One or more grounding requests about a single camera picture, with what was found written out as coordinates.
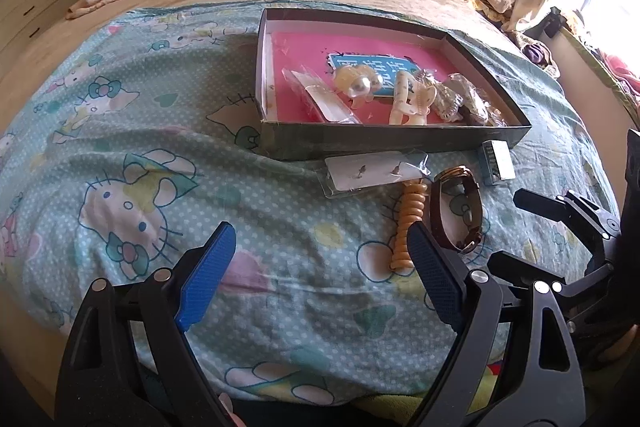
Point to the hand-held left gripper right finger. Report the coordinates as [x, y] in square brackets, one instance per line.
[435, 277]

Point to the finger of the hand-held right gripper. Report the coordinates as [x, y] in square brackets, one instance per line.
[520, 268]
[545, 204]

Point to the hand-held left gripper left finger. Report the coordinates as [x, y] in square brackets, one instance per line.
[207, 277]

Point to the clear earring bag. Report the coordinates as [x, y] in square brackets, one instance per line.
[370, 172]

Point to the bag of yellow hoops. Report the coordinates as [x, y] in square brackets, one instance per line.
[447, 101]

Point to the shallow grey cardboard box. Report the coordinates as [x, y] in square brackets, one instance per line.
[375, 139]

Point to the white claw hair clip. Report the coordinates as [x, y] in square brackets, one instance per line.
[402, 107]

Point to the clear bag with hairpin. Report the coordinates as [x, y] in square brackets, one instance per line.
[325, 102]

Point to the pearl hair clip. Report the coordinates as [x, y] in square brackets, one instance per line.
[357, 83]

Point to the person's left hand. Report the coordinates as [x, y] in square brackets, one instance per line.
[229, 409]

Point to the small white teal box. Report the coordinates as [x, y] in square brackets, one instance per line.
[497, 162]

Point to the purple garment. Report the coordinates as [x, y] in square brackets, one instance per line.
[539, 54]

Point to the pink cloth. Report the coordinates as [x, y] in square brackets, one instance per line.
[620, 69]

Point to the cartoon cat printed blanket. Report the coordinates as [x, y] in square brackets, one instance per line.
[200, 107]

